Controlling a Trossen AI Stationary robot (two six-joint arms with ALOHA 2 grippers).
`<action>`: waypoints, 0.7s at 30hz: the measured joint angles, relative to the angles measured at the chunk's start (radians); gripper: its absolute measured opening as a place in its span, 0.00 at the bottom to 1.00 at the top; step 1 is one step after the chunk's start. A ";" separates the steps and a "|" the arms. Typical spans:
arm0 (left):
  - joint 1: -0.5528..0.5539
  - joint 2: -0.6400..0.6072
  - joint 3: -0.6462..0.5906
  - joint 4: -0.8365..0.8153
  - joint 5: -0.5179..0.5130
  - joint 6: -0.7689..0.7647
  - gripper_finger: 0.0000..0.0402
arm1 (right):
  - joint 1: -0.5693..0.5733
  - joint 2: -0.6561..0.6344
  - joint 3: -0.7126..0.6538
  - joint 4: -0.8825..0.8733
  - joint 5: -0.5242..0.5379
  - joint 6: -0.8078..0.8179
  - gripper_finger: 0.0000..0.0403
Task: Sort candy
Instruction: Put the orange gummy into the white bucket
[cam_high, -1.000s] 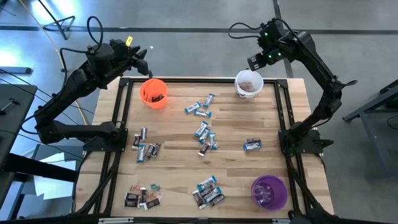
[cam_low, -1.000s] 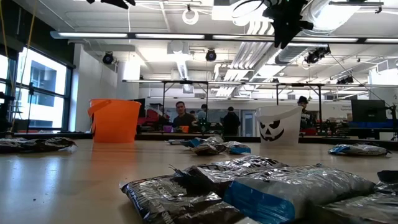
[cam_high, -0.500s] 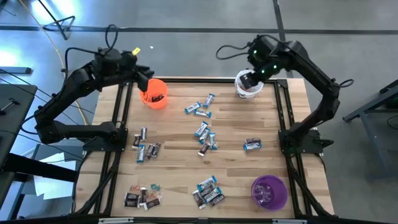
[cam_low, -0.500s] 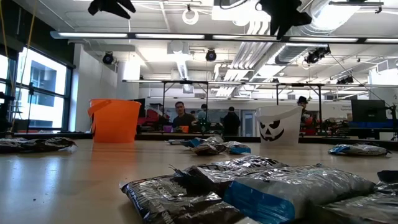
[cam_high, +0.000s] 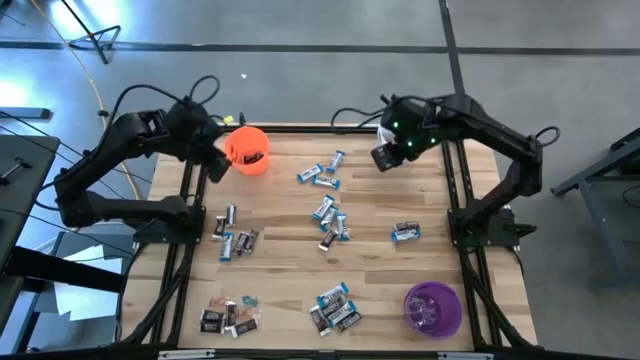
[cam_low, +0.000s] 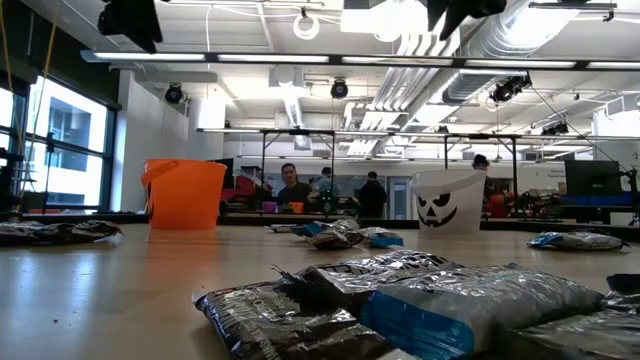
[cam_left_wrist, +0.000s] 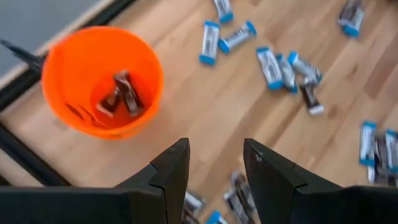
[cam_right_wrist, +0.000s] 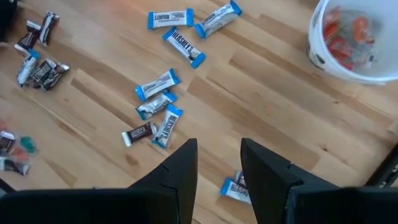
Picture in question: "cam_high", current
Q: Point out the black table beam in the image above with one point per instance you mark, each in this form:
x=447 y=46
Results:
x=60 y=270

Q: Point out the black aluminium table frame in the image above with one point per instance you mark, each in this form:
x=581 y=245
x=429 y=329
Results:
x=300 y=129

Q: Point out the silver blue-end candy packet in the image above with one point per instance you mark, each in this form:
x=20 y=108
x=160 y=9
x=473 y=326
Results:
x=334 y=304

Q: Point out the dark grey floor bar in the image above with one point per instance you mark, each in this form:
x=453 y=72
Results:
x=25 y=113

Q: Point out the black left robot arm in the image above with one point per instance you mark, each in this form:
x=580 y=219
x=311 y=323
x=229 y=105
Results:
x=135 y=130

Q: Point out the silver metal bracket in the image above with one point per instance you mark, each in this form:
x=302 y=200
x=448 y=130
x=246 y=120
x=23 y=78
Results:
x=465 y=356
x=185 y=354

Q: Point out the orange clear-wrapped candy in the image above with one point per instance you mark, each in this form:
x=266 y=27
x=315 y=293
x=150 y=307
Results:
x=218 y=302
x=249 y=313

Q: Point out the black tripod stand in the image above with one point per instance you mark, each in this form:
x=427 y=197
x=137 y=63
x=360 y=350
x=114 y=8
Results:
x=98 y=51

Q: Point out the yellow tag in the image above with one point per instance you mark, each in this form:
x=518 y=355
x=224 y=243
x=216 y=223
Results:
x=228 y=120

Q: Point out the red clear-wrapped candy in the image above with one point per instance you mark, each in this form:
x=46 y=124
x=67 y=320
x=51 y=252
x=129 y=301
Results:
x=254 y=158

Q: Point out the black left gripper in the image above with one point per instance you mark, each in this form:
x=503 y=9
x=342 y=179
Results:
x=209 y=145

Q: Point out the black side table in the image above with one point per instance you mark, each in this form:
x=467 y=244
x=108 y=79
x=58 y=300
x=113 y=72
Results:
x=25 y=200

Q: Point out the teal clear-wrapped candy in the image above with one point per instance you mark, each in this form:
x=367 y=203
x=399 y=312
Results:
x=250 y=301

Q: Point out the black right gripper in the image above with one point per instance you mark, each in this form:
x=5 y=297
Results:
x=406 y=147

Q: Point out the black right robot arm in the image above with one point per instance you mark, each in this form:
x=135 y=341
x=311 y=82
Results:
x=500 y=129

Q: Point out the orange plastic bucket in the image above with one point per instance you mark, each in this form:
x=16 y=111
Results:
x=250 y=142

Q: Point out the white jack-o-lantern bucket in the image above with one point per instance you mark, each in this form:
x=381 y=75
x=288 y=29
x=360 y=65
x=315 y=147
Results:
x=384 y=135

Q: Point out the white paper sheet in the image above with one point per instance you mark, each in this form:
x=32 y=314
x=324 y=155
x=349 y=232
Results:
x=87 y=302
x=100 y=255

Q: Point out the grey metal table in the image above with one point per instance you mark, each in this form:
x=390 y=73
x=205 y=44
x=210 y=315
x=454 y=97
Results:
x=595 y=171

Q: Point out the purple plastic bowl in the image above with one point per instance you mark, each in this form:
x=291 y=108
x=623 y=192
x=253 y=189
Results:
x=445 y=320

